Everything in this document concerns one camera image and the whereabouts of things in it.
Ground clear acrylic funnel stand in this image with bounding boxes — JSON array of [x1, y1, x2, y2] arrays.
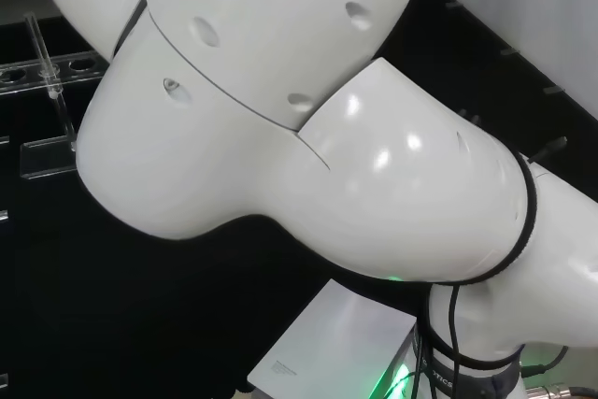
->
[[0, 13, 107, 181]]

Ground thin black cable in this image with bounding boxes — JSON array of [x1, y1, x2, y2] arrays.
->
[[447, 282, 466, 399]]

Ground pale grey flat box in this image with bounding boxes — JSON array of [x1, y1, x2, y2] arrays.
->
[[246, 278, 419, 399]]

